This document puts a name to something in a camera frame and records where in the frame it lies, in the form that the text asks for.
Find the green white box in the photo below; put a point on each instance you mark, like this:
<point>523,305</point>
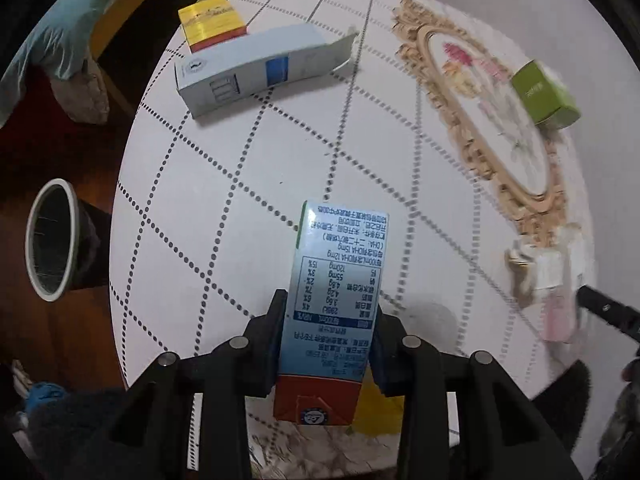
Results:
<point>544,96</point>

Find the red blue milk carton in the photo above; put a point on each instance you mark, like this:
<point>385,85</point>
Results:
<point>330,314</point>

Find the teal blue duvet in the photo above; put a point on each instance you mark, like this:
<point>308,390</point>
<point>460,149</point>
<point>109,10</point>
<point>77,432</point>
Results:
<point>58,44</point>

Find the long light blue box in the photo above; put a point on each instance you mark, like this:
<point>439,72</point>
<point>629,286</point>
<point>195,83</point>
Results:
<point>237,68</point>

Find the white barcode box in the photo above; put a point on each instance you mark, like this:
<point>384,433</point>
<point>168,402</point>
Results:
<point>557,274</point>

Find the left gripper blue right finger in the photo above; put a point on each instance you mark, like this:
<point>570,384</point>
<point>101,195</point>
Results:
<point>385,355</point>

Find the white floral tablecloth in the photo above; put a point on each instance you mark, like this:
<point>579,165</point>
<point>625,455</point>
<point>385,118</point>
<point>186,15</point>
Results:
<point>206,209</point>

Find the yellow red box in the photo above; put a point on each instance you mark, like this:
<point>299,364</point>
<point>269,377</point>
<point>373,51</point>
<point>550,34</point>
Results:
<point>210,22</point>

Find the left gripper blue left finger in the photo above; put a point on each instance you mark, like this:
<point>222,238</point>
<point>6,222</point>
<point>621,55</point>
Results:
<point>264,335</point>

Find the blue cloth on floor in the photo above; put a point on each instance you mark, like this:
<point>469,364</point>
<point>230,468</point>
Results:
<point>43,393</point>

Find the black white trash bin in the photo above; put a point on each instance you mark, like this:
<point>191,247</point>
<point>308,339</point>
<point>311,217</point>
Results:
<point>67,242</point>

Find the white paper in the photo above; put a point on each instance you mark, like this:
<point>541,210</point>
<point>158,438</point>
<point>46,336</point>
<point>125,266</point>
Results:
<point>521,262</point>

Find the wooden bed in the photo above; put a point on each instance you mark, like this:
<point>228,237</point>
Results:
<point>86,97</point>

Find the yellow peel piece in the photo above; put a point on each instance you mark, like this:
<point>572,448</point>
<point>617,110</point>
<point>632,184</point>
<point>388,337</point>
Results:
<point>377,415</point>

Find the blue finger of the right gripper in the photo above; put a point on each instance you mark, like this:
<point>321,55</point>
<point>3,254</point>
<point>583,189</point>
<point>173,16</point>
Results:
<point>623,318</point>

